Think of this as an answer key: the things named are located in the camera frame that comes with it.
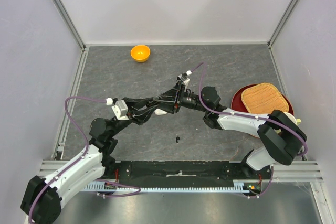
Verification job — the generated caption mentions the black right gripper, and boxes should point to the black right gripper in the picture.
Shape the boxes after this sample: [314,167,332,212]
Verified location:
[153,80,208,114]

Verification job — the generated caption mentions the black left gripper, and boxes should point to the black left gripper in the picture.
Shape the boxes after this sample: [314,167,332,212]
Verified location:
[109,97,160,137]

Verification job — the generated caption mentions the white earbud charging case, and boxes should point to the white earbud charging case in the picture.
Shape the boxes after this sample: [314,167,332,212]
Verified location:
[154,109,167,115]

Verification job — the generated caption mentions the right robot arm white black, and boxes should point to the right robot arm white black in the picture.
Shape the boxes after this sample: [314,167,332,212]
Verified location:
[153,81,307,179]

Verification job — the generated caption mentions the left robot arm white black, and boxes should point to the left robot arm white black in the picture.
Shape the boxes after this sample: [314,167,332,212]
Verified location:
[20,98,158,223]

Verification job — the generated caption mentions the orange plastic bowl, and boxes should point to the orange plastic bowl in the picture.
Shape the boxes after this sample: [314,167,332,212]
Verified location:
[130,45,151,63]

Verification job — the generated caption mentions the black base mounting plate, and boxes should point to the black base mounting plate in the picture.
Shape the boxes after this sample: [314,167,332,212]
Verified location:
[101,159,271,186]

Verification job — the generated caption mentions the red lacquer round tray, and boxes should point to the red lacquer round tray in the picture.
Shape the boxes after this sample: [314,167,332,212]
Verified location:
[231,84,294,115]

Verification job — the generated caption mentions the woven bamboo tray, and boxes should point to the woven bamboo tray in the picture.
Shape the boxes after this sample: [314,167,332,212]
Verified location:
[241,83,289,114]

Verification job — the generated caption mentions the pale yellow cup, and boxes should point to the pale yellow cup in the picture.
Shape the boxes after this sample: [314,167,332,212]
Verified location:
[274,111,301,126]

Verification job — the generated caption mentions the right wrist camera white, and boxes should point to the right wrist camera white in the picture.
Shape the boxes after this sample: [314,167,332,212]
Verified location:
[177,72,190,91]

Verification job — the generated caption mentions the slotted cable duct rail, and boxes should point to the slotted cable duct rail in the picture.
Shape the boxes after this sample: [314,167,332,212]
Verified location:
[82,180,262,194]

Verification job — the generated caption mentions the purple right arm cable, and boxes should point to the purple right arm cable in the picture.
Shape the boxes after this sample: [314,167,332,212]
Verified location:
[185,62,308,156]

